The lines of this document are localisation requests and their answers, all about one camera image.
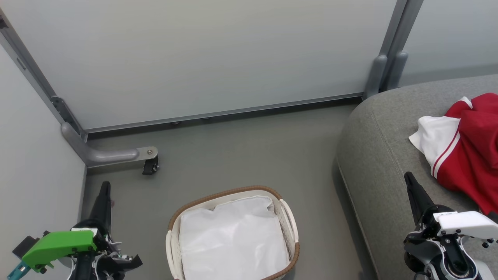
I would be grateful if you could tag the black caster wheel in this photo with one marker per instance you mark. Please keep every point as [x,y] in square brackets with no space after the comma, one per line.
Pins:
[150,166]

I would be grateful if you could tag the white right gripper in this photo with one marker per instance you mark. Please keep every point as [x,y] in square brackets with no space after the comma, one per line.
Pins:
[463,223]

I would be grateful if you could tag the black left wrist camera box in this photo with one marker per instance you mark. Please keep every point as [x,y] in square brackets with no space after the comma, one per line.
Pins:
[25,244]

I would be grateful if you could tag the grey corner partition post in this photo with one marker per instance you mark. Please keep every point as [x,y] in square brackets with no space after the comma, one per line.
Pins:
[39,81]

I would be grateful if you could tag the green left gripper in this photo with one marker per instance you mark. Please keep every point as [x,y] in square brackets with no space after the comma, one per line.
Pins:
[58,245]

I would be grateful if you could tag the grey partition bottom rail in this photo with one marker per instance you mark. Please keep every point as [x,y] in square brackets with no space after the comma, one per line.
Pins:
[225,112]

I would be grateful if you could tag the red and white hooded jacket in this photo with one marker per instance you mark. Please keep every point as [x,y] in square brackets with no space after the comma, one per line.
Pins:
[470,147]

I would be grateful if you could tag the grey partition foot bracket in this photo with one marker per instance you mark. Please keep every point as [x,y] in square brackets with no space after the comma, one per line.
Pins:
[105,155]

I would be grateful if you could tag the white basket with brown rim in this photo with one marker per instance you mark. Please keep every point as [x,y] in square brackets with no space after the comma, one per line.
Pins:
[288,225]

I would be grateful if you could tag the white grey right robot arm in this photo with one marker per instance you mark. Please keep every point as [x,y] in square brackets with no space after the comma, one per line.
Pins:
[447,260]

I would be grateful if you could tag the grey fabric sofa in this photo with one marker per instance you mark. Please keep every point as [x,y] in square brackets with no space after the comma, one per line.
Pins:
[381,163]

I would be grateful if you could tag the white basket liner cloth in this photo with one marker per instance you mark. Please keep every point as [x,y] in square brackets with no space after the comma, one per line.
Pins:
[233,241]

